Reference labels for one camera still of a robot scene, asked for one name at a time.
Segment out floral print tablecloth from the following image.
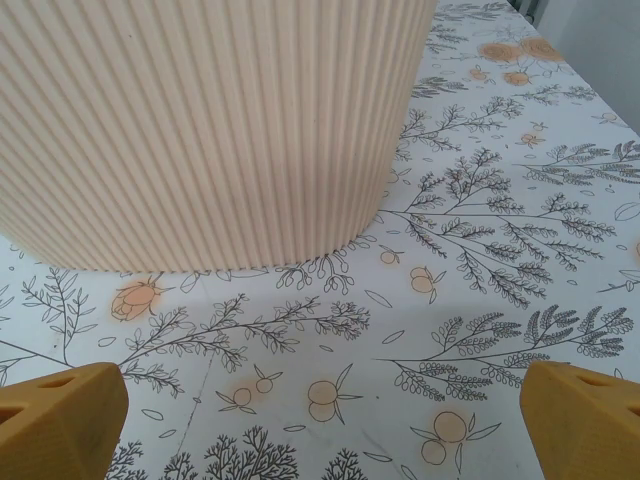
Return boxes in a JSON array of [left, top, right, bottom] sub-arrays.
[[0, 0, 640, 480]]

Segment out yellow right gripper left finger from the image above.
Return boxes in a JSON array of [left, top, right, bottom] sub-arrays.
[[0, 362, 130, 480]]

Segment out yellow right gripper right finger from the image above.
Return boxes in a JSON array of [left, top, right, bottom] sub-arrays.
[[519, 360, 640, 480]]

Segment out beige ribbed waste bin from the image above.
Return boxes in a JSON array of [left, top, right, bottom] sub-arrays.
[[0, 0, 435, 275]]

